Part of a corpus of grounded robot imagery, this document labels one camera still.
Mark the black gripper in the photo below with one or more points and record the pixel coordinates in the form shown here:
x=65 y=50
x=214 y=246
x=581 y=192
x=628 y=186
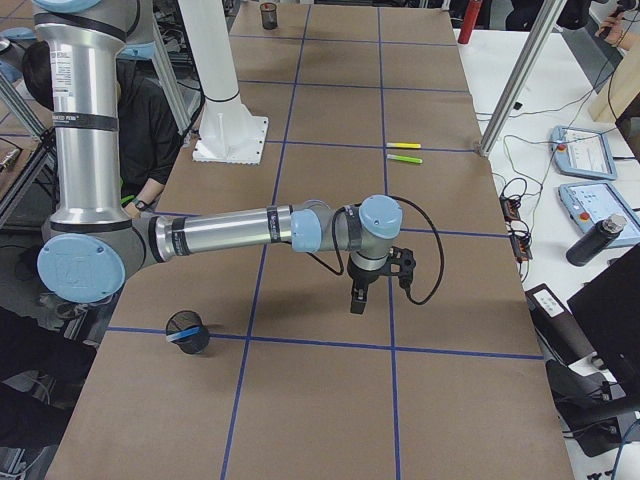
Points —
x=363 y=278

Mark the blue highlighter pen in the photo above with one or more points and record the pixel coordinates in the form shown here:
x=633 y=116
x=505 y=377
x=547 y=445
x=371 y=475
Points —
x=183 y=334

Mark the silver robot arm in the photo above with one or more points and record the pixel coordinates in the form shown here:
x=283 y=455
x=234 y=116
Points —
x=95 y=246

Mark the green highlighter pen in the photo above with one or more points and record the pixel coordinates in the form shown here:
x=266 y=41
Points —
x=404 y=159

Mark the yellow highlighter pen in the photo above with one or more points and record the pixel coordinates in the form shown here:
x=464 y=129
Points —
x=403 y=145

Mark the orange usb hub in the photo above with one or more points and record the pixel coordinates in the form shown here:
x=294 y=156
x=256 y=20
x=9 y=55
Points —
x=520 y=243
x=510 y=209

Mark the near black mesh cup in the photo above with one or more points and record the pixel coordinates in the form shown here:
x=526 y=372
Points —
x=183 y=320

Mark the black mesh cup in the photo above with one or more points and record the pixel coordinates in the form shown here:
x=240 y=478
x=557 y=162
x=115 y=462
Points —
x=269 y=21
x=183 y=320

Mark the black white remote box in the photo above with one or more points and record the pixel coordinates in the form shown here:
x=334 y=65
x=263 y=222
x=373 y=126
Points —
x=559 y=327

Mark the lower teach pendant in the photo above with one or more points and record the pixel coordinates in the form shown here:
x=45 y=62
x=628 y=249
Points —
x=590 y=201

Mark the teach pendant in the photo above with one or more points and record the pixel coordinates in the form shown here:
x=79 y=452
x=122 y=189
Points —
x=590 y=201
x=582 y=153

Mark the black monitor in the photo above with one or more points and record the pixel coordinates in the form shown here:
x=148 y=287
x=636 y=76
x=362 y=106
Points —
x=607 y=311

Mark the dark water bottle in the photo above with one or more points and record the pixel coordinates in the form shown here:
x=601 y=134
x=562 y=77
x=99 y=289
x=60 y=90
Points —
x=600 y=236

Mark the upper teach pendant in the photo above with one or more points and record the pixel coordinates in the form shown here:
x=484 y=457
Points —
x=582 y=153

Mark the seated person in black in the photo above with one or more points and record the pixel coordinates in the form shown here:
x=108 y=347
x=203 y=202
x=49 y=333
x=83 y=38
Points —
x=149 y=141

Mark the far black mesh cup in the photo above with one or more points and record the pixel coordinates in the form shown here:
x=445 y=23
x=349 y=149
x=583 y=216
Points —
x=269 y=21

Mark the red bottle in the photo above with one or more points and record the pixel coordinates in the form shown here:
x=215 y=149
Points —
x=469 y=21

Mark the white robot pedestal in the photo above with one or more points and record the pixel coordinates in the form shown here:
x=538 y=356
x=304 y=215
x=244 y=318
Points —
x=228 y=132

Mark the aluminium frame post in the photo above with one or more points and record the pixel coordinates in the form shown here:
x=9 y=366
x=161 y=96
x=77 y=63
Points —
x=535 y=42

